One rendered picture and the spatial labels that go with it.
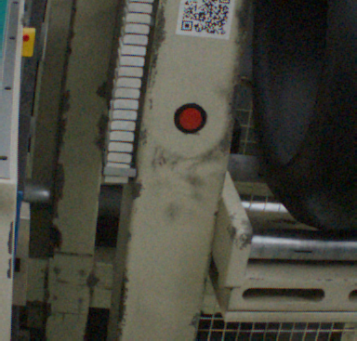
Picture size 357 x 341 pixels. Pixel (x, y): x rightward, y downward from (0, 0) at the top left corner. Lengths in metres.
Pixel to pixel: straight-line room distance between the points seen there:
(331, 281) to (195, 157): 0.28
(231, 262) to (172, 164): 0.17
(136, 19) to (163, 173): 0.23
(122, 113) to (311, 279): 0.37
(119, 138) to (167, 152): 0.07
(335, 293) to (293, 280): 0.08
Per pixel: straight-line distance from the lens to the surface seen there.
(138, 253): 1.59
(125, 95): 1.50
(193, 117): 1.51
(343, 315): 1.60
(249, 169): 1.78
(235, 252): 1.48
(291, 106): 1.85
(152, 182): 1.54
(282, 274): 1.55
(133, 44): 1.48
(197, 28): 1.47
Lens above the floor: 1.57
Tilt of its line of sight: 22 degrees down
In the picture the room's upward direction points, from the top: 8 degrees clockwise
